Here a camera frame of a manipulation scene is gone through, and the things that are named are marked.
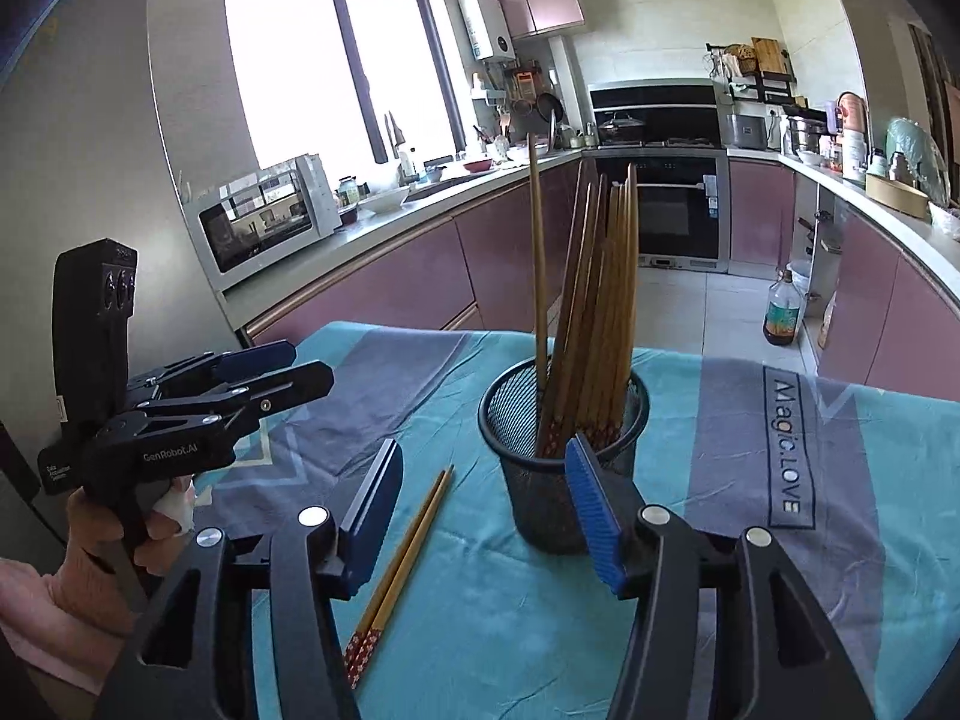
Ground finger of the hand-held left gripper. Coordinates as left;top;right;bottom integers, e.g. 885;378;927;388
79;360;335;500
124;340;297;410

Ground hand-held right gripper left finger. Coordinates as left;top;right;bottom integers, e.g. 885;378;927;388
94;437;406;720

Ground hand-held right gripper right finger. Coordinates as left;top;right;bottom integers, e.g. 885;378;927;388
564;433;875;720

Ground black mesh utensil holder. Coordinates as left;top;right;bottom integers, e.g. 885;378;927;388
478;356;652;556

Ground bunch of wooden chopsticks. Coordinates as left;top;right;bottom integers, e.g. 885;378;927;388
536;161;643;458

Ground person's left forearm pink sleeve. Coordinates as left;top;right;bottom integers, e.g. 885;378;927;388
0;559;140;695

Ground person's left hand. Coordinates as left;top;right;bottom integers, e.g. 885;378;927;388
64;474;197;631

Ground white microwave oven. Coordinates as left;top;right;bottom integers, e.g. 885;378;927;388
196;154;343;276

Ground pink kitchen cabinets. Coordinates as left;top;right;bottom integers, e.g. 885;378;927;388
244;154;960;407

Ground teal and grey tablecloth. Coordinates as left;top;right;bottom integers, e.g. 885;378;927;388
191;321;960;720

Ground grey refrigerator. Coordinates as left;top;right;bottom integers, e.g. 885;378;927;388
0;0;252;541

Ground cooking oil bottle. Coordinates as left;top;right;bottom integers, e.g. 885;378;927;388
762;270;803;348

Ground kitchen window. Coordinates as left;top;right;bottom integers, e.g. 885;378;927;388
223;0;467;190

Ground built-in black oven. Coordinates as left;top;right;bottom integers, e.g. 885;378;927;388
583;150;730;272

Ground pot with glass lid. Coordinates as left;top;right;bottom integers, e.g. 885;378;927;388
598;112;644;145

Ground white water heater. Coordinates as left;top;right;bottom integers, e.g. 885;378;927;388
459;0;519;62

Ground black range hood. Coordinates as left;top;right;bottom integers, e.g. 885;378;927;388
588;82;721;149

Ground silver box appliance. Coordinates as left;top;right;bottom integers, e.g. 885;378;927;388
723;114;770;152

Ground stainless steel pot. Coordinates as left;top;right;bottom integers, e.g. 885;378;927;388
783;116;830;156

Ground round bamboo steamer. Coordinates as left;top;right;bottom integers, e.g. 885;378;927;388
865;172;932;223

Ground pink thermos jug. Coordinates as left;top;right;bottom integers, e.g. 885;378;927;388
835;92;870;137

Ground pale green fan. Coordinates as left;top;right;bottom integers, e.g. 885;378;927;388
885;118;950;205

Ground black wall rack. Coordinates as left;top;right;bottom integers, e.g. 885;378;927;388
709;39;800;107

